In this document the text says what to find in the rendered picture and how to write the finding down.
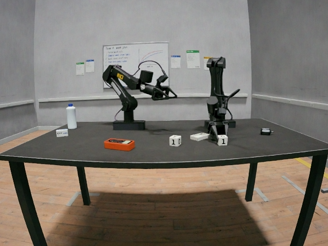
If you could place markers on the small white cardboard box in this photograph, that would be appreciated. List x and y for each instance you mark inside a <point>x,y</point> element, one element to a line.
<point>62,133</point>

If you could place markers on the white bottle with blue cap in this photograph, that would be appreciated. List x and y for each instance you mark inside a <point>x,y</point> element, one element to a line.
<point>71,117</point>

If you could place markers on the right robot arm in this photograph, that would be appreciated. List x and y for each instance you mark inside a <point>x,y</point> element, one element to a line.
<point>129,102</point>

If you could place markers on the orange digital multimeter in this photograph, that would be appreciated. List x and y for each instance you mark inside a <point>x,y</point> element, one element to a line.
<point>117,144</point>

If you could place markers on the white number cube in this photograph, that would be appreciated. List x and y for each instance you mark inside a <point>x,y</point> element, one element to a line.
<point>175,141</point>
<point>222,140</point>

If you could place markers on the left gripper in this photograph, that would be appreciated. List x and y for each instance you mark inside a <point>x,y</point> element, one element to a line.
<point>217,126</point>

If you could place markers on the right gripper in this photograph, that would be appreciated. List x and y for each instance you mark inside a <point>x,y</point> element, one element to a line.
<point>157,91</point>

